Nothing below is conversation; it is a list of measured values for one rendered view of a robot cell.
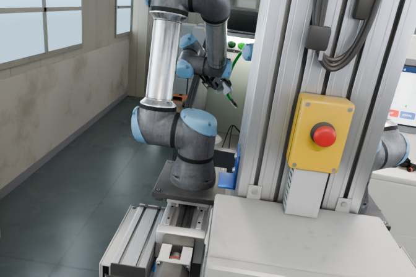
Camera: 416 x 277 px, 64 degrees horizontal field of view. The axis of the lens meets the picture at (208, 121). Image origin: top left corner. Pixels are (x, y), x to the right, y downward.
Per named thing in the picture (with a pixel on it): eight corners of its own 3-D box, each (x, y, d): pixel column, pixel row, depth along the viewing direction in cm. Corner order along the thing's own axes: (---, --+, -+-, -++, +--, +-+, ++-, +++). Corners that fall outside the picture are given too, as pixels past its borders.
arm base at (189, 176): (213, 193, 104) (217, 166, 101) (166, 187, 105) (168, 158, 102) (216, 171, 119) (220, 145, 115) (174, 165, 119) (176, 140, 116)
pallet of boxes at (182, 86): (210, 106, 538) (218, 30, 497) (160, 100, 539) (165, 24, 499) (213, 88, 651) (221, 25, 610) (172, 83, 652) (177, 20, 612)
